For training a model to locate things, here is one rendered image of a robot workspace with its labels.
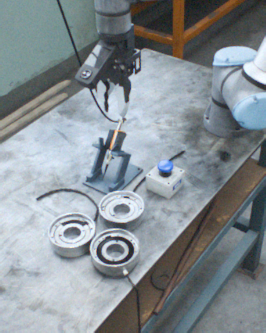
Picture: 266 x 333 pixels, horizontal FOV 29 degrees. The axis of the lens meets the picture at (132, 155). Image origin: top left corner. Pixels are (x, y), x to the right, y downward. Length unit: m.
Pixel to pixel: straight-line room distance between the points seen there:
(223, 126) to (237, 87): 0.20
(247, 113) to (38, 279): 0.61
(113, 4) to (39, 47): 2.12
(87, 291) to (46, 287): 0.09
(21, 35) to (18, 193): 1.83
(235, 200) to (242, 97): 0.47
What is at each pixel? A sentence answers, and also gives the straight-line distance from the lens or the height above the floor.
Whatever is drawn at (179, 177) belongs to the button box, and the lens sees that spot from 1.27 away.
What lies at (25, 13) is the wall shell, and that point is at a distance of 3.05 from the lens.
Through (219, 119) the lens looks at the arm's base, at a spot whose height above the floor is 0.85.
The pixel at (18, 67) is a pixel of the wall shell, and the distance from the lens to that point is 3.10.
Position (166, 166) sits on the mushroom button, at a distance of 1.25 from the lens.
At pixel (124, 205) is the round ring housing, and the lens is 1.22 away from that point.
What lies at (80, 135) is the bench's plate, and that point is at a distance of 1.49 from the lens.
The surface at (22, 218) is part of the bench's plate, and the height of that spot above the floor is 0.80.
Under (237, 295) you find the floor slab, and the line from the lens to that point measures 2.10.
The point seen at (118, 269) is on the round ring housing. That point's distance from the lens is 1.09.
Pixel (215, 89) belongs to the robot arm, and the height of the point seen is 0.93.
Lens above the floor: 1.67
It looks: 39 degrees down
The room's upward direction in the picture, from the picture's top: 2 degrees counter-clockwise
